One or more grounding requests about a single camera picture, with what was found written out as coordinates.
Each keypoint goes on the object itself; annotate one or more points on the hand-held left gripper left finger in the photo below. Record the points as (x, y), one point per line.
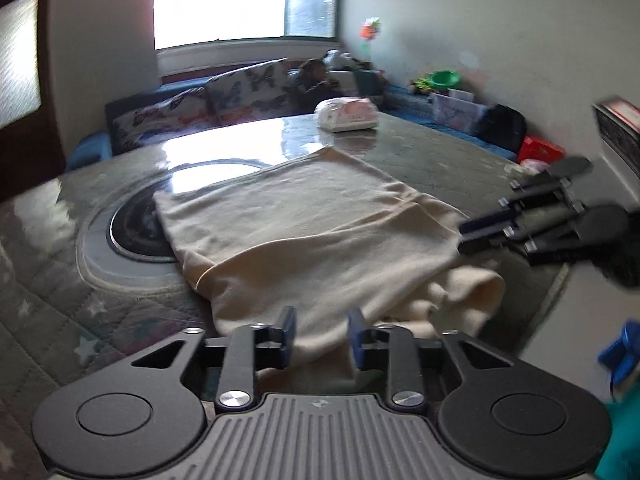
(287, 332)

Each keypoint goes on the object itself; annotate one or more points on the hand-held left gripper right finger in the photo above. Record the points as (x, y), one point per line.
(356, 337)

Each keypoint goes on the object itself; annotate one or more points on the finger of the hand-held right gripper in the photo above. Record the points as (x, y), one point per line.
(482, 246)
(487, 221)

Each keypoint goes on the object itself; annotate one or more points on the cream cloth garment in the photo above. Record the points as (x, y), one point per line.
(310, 220)

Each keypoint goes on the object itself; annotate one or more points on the red packet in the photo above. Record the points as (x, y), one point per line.
(539, 150)

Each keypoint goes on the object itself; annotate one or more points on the black backpack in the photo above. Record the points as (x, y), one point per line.
(501, 127)

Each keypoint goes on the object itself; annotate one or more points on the red and white box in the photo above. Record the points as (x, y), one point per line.
(620, 120)

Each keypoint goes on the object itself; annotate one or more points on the clear plastic storage box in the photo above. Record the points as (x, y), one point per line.
(456, 112)

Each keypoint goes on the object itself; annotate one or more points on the blue sofa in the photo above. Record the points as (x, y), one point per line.
(425, 110)

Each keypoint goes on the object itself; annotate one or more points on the blue plastic stool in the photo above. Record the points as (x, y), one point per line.
(622, 352)

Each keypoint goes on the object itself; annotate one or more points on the green plastic bowl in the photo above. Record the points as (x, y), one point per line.
(445, 79)

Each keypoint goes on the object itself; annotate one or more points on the white wet wipes pack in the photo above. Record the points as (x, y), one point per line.
(347, 114)

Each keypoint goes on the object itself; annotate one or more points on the dark green cushion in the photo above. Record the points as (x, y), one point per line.
(369, 84)

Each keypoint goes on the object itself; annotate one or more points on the round black hob plate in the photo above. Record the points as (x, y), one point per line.
(132, 230)

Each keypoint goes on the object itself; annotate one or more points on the teal cloth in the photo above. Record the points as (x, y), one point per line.
(625, 440)

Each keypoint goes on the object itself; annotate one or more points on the colourful paper flower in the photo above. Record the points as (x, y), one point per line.
(370, 29)

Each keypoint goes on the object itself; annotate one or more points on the butterfly print cushion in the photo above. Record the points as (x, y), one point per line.
(160, 119)
(250, 90)

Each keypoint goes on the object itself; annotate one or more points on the window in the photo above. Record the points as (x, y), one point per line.
(220, 2)

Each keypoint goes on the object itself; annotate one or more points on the frosted glass door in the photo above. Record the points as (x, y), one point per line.
(17, 60)

